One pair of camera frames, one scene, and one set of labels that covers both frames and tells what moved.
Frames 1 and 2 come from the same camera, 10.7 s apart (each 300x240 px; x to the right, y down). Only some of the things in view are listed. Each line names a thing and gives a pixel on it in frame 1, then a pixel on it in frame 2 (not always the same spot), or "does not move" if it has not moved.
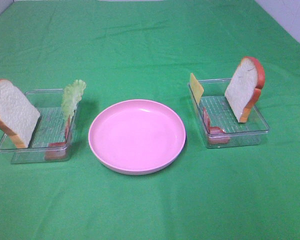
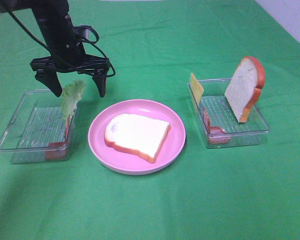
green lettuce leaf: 72,95 does not move
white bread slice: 13,110 -> 145,135
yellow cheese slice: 196,88 does not move
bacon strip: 216,135 does not move
